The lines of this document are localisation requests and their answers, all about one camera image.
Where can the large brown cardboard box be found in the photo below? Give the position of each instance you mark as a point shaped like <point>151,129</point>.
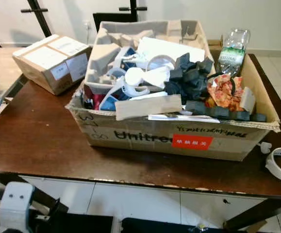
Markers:
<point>140,136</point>

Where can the blue grey plastic piece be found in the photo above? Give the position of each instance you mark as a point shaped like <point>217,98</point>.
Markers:
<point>108,102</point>

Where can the small labelled cardboard box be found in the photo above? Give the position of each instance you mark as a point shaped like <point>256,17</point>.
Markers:
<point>36,73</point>

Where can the tan cardboard strip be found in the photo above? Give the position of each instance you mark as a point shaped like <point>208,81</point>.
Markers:
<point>147,108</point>

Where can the light wooden table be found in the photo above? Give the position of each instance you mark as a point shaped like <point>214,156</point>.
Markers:
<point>4,60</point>

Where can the white plastic piece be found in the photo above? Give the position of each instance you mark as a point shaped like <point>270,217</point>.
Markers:
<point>135,77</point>

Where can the black tripod stand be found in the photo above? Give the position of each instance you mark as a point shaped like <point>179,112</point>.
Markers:
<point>39,19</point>
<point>134,5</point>

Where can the dark grey foam piece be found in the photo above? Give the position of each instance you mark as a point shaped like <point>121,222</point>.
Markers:
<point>191,81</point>

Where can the red crumpled wrapper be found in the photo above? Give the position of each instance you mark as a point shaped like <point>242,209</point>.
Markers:
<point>225,93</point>

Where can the small white cap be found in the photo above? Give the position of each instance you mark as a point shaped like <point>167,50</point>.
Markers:
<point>265,148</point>

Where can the white tape roll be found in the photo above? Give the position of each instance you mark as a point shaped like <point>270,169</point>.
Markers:
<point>278,175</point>

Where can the clear plastic water bottle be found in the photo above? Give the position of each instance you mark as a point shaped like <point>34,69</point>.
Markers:
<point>233,51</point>

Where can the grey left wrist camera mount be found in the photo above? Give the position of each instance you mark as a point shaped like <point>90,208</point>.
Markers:
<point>16,208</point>

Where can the white wall outlet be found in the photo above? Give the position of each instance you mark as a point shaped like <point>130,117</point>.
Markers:
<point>88,24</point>

